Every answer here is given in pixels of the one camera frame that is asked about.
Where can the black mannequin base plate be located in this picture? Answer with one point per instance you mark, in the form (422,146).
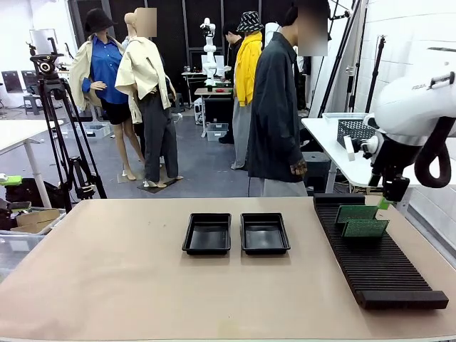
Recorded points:
(156,187)

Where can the grey plastic basket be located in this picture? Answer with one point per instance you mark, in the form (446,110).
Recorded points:
(352,132)

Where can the mannequin with cream jacket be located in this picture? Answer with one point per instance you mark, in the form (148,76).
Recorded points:
(142,71)

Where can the brown cardboard box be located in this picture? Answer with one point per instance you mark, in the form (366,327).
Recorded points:
(35,219)

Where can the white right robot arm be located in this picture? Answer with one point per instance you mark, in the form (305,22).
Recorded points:
(409,107)

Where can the black plastic ESD tray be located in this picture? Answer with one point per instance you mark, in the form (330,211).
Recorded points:
(208,237)
(263,237)

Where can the black camera tripod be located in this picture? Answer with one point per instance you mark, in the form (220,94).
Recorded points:
(58,142)

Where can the black slotted board rack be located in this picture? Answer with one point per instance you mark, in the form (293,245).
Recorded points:
(377,263)

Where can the white table with round leg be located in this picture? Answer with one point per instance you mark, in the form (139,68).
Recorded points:
(14,135)

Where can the person in black clothes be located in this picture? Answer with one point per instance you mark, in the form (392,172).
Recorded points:
(231,50)

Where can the mannequin with blue shirt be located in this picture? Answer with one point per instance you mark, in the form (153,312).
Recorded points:
(105,71)

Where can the clear plastic bin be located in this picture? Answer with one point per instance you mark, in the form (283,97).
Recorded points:
(342,115)

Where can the clear plastic crate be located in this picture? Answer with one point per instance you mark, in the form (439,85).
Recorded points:
(18,249)

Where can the black round stool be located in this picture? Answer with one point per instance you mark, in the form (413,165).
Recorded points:
(315,167)

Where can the small white background robot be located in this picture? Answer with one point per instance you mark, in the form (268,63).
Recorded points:
(208,46)

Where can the green printed circuit board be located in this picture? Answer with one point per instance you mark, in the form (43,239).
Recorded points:
(356,213)
(363,228)

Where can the black light stand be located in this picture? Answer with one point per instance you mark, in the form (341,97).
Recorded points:
(375,71)

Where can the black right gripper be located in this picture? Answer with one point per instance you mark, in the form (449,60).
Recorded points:
(395,156)

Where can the green plastic part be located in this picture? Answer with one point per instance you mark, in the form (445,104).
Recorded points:
(10,179)

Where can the person's hand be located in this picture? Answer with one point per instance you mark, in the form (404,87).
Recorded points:
(300,169)

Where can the white rectangular side table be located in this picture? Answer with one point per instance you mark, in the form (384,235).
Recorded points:
(327,142)

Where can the black bag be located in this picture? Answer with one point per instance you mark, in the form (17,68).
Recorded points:
(32,192)

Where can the person in dark coat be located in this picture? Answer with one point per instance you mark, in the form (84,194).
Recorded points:
(274,107)

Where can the black tripod stand poles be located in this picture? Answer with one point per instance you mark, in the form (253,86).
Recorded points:
(342,53)

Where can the background work desk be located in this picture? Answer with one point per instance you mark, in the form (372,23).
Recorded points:
(213,91)

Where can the mannequin with yellow hoodie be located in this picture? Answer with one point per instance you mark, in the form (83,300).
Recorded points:
(247,64)

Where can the clear floor storage box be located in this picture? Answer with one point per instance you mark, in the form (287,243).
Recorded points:
(217,132)

